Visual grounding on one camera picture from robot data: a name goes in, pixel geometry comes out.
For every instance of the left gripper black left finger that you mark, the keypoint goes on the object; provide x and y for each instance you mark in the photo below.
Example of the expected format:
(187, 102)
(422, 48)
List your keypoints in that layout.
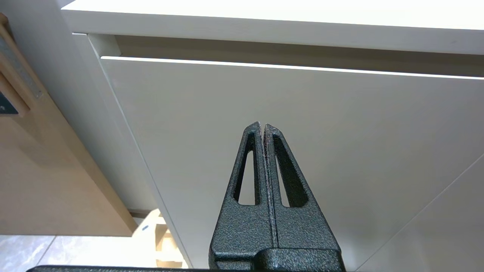
(242, 234)

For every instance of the light wooden stool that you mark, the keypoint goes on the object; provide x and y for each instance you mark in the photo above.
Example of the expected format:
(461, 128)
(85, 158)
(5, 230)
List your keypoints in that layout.
(162, 241)

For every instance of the white sideboard cabinet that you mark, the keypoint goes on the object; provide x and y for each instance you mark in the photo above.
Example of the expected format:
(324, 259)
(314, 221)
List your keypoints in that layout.
(264, 34)

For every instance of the brown wooden slat frame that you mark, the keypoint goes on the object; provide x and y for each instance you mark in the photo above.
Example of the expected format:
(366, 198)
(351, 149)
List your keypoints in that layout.
(17, 71)

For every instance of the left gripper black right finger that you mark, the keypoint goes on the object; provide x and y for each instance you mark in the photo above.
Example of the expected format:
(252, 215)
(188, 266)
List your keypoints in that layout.
(302, 230)

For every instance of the white cabinet door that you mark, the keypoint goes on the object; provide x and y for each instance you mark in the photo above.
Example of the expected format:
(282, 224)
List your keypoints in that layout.
(340, 121)

